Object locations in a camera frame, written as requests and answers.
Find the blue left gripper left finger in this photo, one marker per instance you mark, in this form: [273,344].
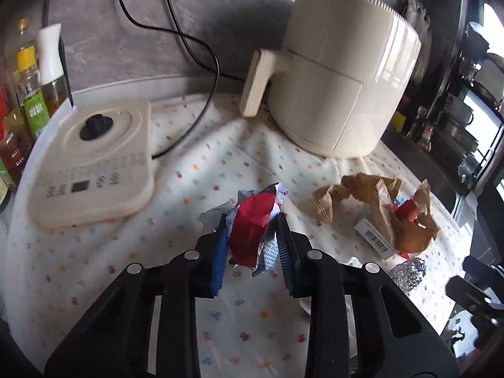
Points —
[219,256]

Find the brown paper bag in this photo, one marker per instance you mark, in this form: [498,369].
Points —
[378,194]

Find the red and silver snack wrapper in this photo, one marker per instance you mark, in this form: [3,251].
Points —
[251,226]

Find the black dish rack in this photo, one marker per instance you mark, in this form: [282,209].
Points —
[467,110]

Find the silver foil wrapper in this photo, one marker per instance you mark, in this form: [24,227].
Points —
[409,274]

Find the white blue medicine box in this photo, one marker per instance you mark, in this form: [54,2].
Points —
[366,230]

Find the small pink bottle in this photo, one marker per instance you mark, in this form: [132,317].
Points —
[425,141]

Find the red carton box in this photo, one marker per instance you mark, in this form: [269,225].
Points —
[408,210]

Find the white cap oil dispenser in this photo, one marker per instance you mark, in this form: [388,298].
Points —
[52,77]

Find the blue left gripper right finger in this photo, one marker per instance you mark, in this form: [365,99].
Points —
[288,254]

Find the floral white tablecloth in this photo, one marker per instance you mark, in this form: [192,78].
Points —
[183,240]

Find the cream air fryer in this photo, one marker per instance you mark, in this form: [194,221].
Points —
[338,78]

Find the stainless steel sink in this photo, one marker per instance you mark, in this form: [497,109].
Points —
[423,166]

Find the green label oil bottle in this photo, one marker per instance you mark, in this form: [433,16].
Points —
[28,82]

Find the red cap sauce bottle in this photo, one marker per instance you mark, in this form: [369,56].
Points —
[16,141]

